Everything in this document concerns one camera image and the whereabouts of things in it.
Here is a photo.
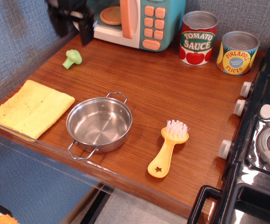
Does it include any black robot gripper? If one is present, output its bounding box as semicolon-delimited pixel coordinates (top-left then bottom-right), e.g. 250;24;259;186
45;0;95;45

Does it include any green toy broccoli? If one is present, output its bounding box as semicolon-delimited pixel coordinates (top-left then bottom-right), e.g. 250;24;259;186
63;49;82;70

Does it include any teal toy microwave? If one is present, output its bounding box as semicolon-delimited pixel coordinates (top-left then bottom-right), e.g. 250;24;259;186
87;0;186;52

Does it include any yellow folded cloth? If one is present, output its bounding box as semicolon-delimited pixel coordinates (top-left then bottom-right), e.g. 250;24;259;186
0;80;75;142

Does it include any stainless steel pan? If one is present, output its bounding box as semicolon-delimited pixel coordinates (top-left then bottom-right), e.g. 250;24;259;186
66;92;133;160

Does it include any tomato sauce can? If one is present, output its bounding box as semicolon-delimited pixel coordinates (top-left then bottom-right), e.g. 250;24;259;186
179;11;219;66

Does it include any clear acrylic table guard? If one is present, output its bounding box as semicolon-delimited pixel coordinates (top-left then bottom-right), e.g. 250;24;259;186
0;36;191;217

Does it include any yellow toy scrub brush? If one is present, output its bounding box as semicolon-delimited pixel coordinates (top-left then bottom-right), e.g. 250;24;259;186
147;120;189;178

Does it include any pineapple slices can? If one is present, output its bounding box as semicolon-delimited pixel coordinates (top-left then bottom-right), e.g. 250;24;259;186
216;31;260;76

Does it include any orange object at corner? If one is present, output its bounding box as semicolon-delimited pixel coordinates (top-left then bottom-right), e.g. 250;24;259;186
0;214;18;224

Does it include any black toy stove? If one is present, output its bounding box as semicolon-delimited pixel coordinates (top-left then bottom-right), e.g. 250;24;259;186
188;47;270;224

